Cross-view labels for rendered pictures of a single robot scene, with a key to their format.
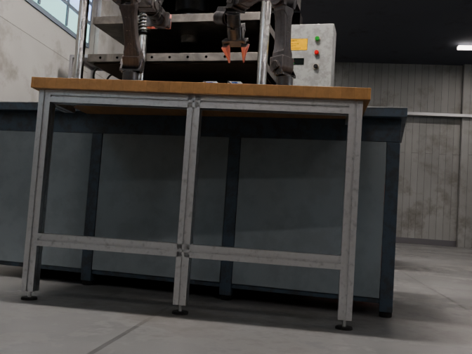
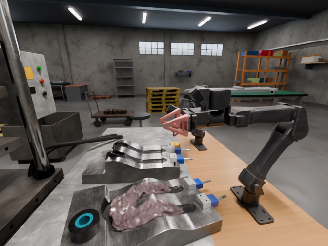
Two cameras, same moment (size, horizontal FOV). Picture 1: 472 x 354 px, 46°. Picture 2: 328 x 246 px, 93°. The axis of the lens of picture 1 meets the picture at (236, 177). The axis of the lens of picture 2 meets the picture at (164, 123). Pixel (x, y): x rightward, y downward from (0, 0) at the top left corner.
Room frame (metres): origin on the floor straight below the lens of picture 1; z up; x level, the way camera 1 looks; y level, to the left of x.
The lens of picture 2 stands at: (2.67, 0.84, 1.34)
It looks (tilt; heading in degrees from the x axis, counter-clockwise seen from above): 18 degrees down; 252
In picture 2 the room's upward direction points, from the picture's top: straight up
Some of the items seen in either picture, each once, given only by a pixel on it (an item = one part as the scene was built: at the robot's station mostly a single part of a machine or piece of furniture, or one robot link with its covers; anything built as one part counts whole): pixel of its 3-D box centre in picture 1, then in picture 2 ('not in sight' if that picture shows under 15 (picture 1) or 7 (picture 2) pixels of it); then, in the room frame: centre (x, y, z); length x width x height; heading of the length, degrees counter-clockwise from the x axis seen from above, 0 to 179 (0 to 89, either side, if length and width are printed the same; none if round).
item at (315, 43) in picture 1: (302, 152); (42, 161); (3.20, -0.37, 0.74); 0.30 x 0.22 x 1.47; 75
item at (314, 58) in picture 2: not in sight; (311, 59); (-5.57, -4.02, 1.94); 0.51 x 0.42 x 0.29; 82
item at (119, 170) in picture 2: not in sight; (134, 158); (2.58, 0.02, 0.87); 0.50 x 0.26 x 0.14; 165
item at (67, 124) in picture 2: not in sight; (50, 135); (3.79, -2.17, 0.32); 0.92 x 0.76 x 0.64; 79
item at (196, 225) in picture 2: not in sight; (145, 210); (2.59, 0.38, 0.86); 0.50 x 0.26 x 0.11; 2
